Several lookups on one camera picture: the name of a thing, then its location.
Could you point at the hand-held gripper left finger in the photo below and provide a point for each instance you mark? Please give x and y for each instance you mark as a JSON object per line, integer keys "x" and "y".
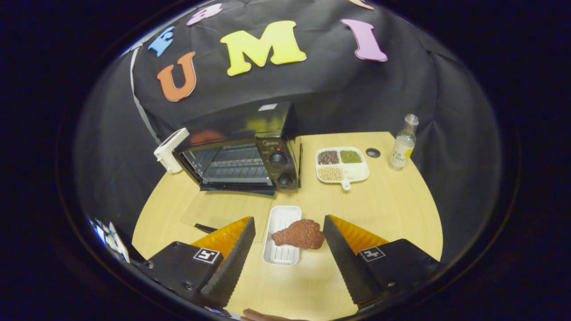
{"x": 234, "y": 263}

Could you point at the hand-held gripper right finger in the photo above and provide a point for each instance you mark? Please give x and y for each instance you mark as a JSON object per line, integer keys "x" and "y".
{"x": 345, "y": 263}

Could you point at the brown meat piece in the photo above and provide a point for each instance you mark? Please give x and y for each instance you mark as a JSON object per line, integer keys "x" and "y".
{"x": 301, "y": 234}

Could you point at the black toaster oven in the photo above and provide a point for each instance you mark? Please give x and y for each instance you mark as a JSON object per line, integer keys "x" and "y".
{"x": 281, "y": 171}

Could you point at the white bread toaster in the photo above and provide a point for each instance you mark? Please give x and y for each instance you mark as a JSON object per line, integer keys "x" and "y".
{"x": 169, "y": 149}

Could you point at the small white ribbed tray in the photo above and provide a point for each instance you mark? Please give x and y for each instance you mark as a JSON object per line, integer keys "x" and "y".
{"x": 282, "y": 218}

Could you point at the white divided tray with beans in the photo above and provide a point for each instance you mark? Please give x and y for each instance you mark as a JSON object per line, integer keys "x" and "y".
{"x": 354, "y": 171}

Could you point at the black round table grommet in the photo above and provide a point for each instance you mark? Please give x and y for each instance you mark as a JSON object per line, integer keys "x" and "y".
{"x": 373, "y": 153}

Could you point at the clear glass bottle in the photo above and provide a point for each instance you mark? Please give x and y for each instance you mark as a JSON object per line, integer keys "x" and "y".
{"x": 403, "y": 149}

